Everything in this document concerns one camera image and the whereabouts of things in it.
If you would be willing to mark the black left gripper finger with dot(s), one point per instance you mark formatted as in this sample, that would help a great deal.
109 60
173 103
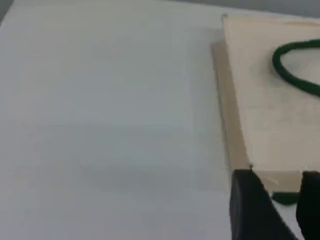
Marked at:
311 205
250 212

